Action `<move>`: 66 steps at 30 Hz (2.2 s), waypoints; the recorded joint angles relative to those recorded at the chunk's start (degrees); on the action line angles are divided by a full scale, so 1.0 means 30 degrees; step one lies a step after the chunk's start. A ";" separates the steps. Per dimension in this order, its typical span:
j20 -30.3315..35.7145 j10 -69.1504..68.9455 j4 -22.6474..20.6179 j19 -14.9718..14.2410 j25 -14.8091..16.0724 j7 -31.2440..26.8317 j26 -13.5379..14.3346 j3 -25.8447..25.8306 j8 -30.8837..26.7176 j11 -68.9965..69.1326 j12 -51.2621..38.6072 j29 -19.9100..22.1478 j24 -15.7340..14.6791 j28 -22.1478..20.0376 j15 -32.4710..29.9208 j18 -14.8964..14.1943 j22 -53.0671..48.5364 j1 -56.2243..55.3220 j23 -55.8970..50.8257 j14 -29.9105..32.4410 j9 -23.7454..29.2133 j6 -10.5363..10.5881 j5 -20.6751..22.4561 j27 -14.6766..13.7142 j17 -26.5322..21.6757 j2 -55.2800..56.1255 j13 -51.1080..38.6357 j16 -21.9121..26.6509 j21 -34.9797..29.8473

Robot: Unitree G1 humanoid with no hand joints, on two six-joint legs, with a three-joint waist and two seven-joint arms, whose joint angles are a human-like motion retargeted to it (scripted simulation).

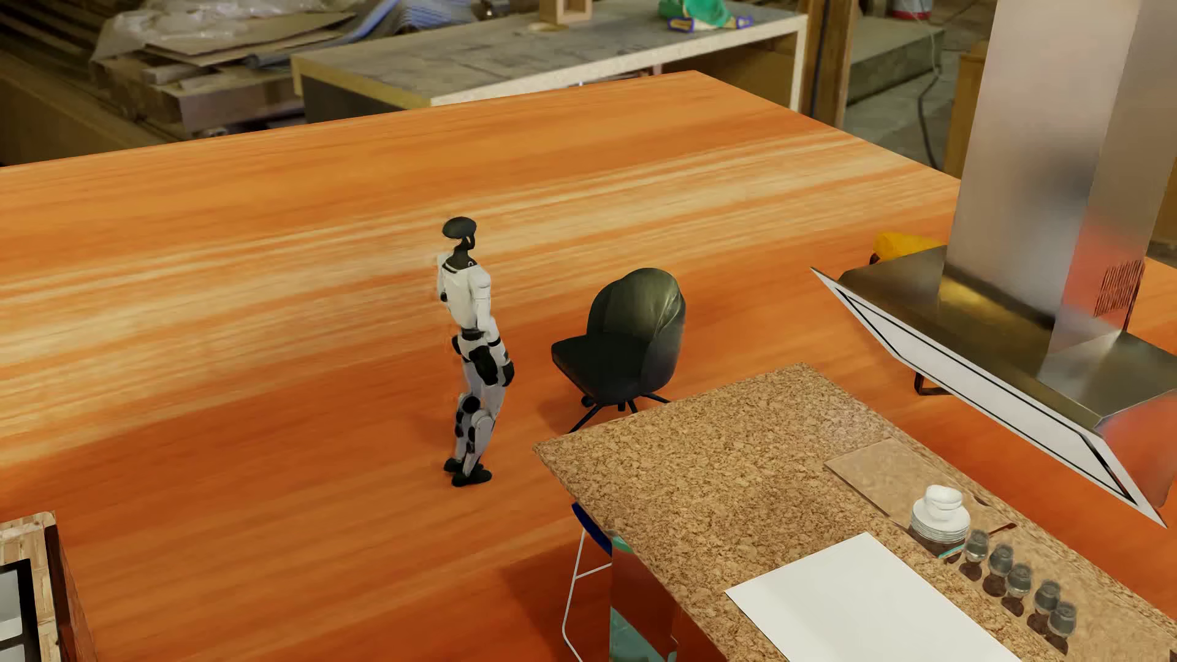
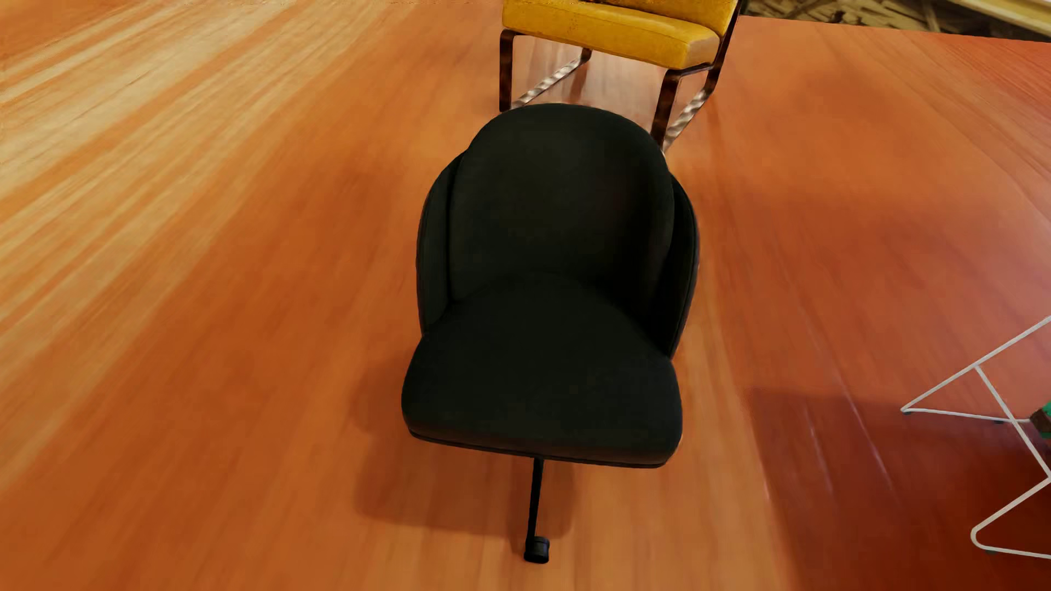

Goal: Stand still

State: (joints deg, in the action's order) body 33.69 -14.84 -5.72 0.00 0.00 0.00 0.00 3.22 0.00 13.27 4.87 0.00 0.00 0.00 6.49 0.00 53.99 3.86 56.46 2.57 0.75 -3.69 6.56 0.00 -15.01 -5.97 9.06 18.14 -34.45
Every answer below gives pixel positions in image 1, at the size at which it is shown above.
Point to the white cup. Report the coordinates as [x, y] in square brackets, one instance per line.
[943, 501]

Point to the small wooden frame block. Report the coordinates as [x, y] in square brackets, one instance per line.
[565, 10]

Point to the white humanoid robot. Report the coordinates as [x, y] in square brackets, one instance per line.
[471, 317]

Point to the green and white cloth bundle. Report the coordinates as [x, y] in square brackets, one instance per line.
[703, 12]

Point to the cork cutting board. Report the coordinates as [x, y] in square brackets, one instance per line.
[883, 478]

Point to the grey top workbench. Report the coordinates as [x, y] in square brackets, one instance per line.
[552, 55]

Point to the wooden cabinet with window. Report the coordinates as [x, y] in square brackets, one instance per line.
[37, 598]

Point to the stack of white plates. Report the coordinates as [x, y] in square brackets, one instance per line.
[938, 526]

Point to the white cooktop panel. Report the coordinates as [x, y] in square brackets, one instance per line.
[864, 607]

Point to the dark green swivel chair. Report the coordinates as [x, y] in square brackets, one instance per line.
[634, 340]

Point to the cork top kitchen island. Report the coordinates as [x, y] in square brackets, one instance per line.
[736, 478]

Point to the stainless steel range hood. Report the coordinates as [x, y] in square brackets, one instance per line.
[1039, 276]

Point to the yellow chair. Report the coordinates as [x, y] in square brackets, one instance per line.
[901, 245]

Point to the clear drinking glass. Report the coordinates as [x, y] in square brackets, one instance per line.
[1046, 598]
[976, 546]
[1019, 580]
[1062, 618]
[1000, 559]

